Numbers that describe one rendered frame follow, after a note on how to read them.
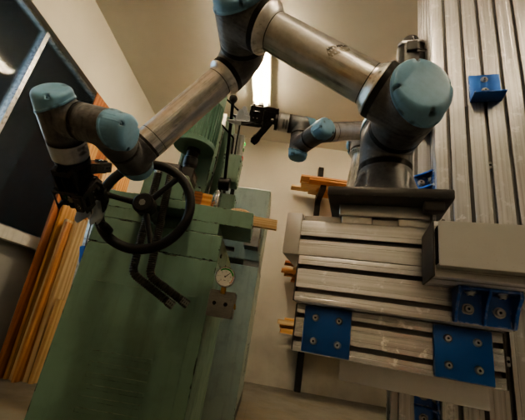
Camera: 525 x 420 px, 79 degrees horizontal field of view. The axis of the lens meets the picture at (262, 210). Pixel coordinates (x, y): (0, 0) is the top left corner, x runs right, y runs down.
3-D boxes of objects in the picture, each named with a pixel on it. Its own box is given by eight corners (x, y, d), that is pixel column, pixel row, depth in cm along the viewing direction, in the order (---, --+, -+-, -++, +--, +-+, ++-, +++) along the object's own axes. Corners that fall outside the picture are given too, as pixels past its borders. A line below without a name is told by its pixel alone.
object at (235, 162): (219, 180, 152) (226, 152, 157) (221, 187, 160) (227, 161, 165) (237, 182, 152) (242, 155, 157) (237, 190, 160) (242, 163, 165)
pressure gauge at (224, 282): (211, 291, 96) (217, 264, 99) (212, 292, 100) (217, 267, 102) (232, 294, 96) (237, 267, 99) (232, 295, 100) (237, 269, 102)
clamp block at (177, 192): (137, 192, 102) (146, 168, 105) (150, 207, 115) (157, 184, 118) (183, 200, 102) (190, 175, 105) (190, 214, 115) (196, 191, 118)
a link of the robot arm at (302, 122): (316, 132, 125) (317, 113, 128) (287, 127, 125) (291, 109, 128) (312, 142, 133) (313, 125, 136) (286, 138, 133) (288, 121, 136)
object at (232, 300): (204, 315, 96) (210, 288, 99) (209, 316, 108) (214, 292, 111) (232, 319, 96) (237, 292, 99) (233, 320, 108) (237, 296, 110)
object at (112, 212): (102, 216, 109) (106, 205, 110) (124, 232, 129) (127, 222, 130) (217, 235, 109) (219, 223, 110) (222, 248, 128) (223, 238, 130)
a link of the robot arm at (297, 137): (298, 147, 117) (302, 122, 121) (282, 158, 127) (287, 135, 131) (316, 155, 121) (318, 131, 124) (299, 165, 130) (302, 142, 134)
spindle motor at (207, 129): (168, 135, 129) (187, 75, 140) (177, 156, 146) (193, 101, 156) (212, 142, 129) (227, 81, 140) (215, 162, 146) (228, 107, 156)
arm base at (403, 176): (415, 222, 74) (415, 183, 78) (428, 196, 61) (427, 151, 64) (348, 218, 79) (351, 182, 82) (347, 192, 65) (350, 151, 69)
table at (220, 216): (64, 189, 101) (72, 172, 104) (105, 218, 130) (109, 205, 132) (252, 221, 101) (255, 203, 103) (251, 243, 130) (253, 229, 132)
